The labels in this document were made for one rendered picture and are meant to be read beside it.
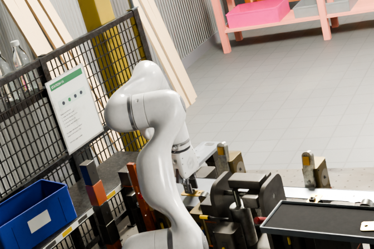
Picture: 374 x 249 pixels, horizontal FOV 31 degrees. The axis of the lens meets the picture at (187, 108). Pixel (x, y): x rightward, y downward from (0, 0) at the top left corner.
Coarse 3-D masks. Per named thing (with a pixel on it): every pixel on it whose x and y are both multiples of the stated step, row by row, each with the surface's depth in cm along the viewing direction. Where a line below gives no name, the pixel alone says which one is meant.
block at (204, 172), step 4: (200, 168) 263; (204, 168) 262; (208, 168) 262; (212, 168) 261; (196, 172) 261; (200, 172) 260; (204, 172) 259; (208, 172) 258; (212, 172) 259; (196, 176) 258; (200, 176) 257; (204, 176) 256; (208, 176) 257; (212, 176) 259; (216, 176) 262
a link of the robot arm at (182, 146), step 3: (189, 138) 233; (186, 141) 231; (189, 141) 233; (180, 144) 230; (183, 144) 230; (186, 144) 231; (189, 144) 232; (174, 147) 230; (177, 147) 230; (180, 147) 230; (183, 147) 231; (186, 147) 231; (171, 150) 232; (174, 150) 230; (177, 150) 231; (180, 150) 231
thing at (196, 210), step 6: (198, 204) 217; (192, 210) 214; (198, 210) 213; (192, 216) 213; (198, 216) 211; (198, 222) 212; (204, 222) 211; (204, 228) 212; (204, 234) 212; (210, 240) 213; (210, 246) 214
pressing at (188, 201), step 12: (204, 180) 248; (180, 192) 244; (288, 192) 224; (300, 192) 222; (312, 192) 219; (324, 192) 217; (336, 192) 216; (348, 192) 214; (360, 192) 212; (372, 192) 210; (192, 204) 233
